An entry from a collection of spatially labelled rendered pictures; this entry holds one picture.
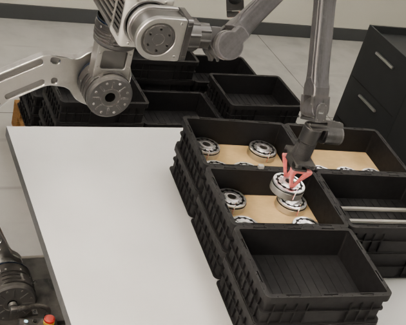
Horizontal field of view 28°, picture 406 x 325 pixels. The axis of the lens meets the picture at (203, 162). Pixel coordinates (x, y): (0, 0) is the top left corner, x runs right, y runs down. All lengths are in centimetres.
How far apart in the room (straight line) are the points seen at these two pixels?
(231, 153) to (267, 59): 290
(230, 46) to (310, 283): 76
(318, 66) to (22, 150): 112
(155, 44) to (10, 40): 313
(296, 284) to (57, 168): 94
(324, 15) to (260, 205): 70
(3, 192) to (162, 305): 162
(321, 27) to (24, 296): 132
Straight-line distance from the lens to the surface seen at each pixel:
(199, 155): 265
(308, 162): 238
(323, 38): 233
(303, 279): 245
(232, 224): 239
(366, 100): 426
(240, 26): 217
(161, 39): 209
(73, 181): 278
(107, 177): 283
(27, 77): 245
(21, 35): 526
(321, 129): 235
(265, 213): 265
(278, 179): 245
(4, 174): 396
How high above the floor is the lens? 231
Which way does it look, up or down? 32 degrees down
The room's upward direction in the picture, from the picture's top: 17 degrees clockwise
